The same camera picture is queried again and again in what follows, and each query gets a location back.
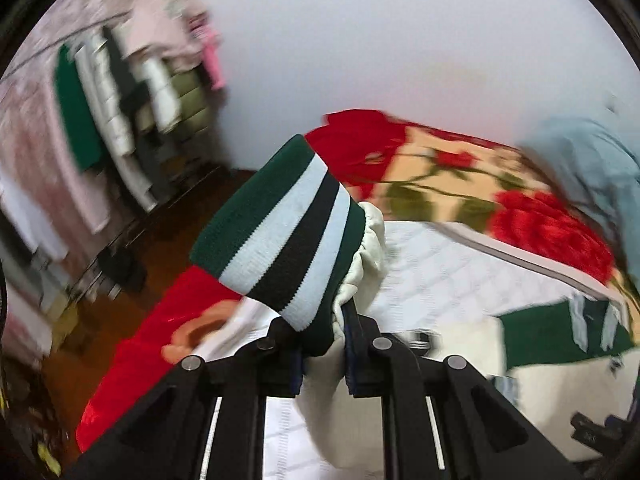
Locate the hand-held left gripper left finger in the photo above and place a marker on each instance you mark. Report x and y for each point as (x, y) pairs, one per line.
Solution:
(296, 367)

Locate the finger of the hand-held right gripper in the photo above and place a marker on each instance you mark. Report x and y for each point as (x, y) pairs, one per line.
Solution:
(597, 432)

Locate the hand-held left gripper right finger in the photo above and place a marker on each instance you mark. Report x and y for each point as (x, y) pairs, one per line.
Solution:
(353, 360)

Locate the green jacket with striped cuffs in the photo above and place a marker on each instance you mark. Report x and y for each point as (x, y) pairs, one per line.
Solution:
(280, 240)

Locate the metal clothes rack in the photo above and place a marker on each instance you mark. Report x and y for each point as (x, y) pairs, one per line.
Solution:
(60, 45)

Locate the white patterned mat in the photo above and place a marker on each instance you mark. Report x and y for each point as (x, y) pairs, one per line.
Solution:
(450, 270)

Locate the red floral blanket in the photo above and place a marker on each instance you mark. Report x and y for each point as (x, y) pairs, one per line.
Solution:
(542, 232)

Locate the blue quilt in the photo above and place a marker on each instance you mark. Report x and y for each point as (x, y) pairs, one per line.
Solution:
(585, 170)

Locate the olive puffer jacket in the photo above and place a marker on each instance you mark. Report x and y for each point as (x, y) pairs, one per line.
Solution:
(192, 100)

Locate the pink hanging toy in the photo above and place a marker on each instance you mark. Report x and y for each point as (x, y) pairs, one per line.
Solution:
(214, 62)

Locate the white puffer jacket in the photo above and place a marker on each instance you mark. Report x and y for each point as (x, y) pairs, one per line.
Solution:
(112, 105)

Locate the black hanging garment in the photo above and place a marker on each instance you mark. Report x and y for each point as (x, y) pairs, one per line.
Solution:
(127, 90)

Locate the pink curtain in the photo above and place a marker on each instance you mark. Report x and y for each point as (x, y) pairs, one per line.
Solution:
(35, 170)

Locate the green hanging garment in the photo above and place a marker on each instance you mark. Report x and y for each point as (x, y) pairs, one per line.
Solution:
(77, 110)

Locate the pink fluffy coat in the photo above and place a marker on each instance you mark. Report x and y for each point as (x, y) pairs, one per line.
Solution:
(160, 25)

